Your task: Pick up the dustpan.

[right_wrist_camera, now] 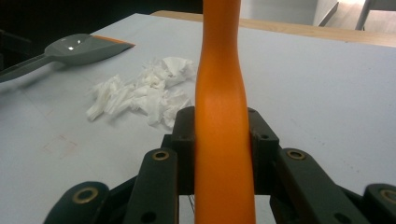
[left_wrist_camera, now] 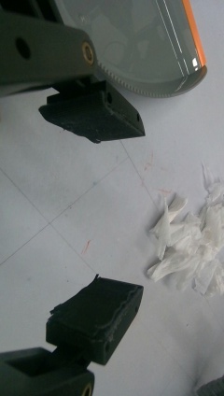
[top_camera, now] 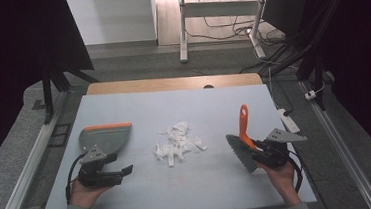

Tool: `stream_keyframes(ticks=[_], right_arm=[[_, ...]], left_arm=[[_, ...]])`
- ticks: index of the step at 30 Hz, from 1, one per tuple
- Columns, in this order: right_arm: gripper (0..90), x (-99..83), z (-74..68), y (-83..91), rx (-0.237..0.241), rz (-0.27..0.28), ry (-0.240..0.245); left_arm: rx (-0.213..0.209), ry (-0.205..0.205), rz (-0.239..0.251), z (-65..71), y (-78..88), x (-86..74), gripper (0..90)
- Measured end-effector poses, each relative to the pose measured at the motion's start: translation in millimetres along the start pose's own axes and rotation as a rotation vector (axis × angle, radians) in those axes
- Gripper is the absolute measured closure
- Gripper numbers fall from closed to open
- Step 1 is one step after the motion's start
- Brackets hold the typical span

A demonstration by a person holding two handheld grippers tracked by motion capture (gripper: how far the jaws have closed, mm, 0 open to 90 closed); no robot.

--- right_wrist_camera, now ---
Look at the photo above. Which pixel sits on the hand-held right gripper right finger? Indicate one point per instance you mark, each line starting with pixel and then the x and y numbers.
pixel 263 146

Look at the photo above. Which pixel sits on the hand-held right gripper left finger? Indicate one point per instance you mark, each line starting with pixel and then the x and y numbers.
pixel 183 146

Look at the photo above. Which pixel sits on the pile of white paper scraps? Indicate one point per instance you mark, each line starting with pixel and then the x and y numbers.
pixel 140 93

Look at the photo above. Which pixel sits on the grey metal stand leg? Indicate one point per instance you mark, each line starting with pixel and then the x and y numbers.
pixel 327 14
pixel 364 14

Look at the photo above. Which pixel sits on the grey dustpan with orange lip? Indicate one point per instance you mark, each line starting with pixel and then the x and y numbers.
pixel 84 49

